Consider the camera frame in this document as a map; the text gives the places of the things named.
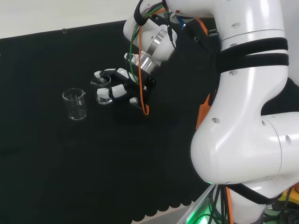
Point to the orange connector block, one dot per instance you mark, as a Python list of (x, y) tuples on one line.
[(202, 112)]

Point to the yellow stop button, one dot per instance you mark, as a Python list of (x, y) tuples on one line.
[(283, 197)]

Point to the black bench cloth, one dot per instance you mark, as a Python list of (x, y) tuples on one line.
[(116, 151)]

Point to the clear glass beaker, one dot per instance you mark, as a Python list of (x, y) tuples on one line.
[(74, 107), (102, 101)]

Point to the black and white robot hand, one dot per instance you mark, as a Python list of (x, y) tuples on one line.
[(119, 89)]

